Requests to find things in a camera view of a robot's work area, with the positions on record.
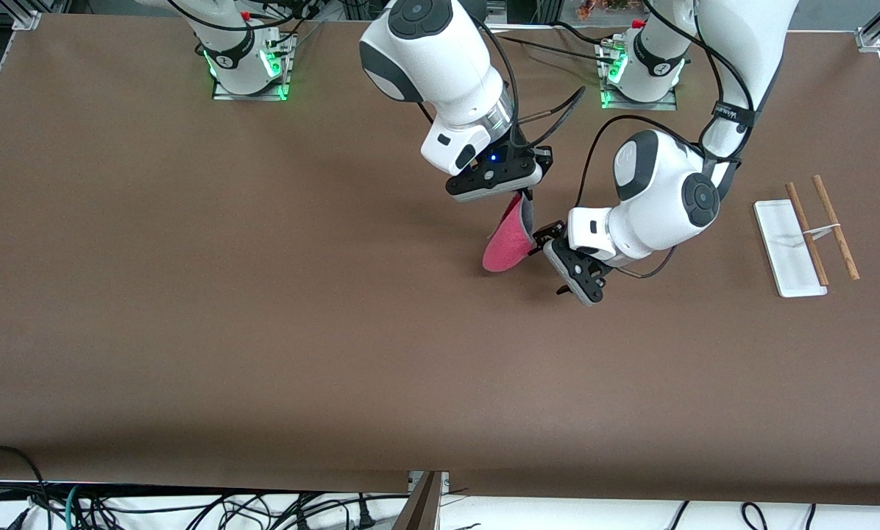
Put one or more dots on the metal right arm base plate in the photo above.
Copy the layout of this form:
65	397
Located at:
252	94

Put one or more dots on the grey and pink towel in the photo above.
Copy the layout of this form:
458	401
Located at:
506	246

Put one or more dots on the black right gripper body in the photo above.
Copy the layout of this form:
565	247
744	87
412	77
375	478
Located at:
522	154

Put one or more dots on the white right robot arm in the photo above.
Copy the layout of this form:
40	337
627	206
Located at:
447	66

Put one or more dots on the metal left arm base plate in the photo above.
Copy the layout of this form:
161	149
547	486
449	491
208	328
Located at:
639	105

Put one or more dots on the aluminium corner bracket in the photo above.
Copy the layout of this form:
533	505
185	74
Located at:
868	40

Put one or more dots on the white rack cross tie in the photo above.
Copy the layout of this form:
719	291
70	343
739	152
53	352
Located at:
822	232

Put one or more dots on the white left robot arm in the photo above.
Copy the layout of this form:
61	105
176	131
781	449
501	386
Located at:
653	191

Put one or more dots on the orange items behind table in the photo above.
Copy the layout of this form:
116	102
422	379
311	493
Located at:
609	7

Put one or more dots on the wooden table brace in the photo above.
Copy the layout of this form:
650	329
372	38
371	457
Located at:
419	508

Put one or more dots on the white rack base plate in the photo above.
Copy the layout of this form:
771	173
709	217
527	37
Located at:
789	254

